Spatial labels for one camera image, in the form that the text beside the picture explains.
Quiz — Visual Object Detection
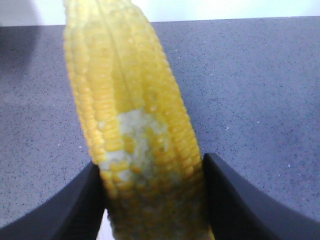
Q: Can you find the grey stone countertop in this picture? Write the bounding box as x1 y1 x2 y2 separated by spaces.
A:
0 17 320 226

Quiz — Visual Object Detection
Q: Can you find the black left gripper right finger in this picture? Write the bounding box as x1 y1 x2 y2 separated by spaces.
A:
203 153 320 240

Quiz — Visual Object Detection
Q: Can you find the pale patchy corn cob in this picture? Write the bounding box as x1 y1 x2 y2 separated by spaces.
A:
63 0 214 240

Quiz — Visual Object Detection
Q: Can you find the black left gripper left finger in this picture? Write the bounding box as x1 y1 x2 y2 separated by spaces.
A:
0 163 105 240

